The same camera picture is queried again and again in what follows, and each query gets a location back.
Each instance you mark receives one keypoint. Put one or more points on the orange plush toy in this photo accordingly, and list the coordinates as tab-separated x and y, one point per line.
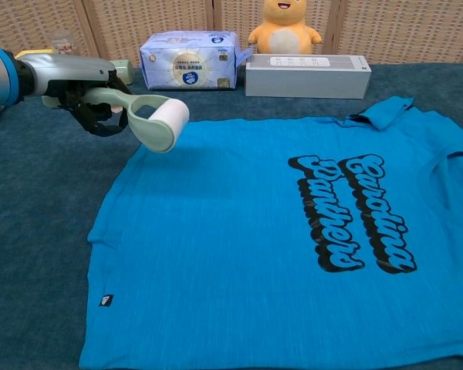
283	34

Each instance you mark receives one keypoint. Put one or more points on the clear jar with sticks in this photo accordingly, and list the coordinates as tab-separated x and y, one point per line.
65	41

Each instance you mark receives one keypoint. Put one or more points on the pale green plastic case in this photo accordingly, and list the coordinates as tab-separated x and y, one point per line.
124	71

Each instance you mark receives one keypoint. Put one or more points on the blue printed T-shirt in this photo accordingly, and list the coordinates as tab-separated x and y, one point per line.
224	239

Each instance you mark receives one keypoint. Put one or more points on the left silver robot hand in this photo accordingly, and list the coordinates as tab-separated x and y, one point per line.
69	71

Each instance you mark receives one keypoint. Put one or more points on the pale blue tissue pack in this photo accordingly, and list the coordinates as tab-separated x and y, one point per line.
189	61

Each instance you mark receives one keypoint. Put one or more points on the grey power strip box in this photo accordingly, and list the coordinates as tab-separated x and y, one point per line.
305	81

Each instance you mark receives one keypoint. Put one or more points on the woven folding screen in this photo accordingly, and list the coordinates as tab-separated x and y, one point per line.
146	23

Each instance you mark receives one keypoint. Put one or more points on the dark teal table cloth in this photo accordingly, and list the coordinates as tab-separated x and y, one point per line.
34	250

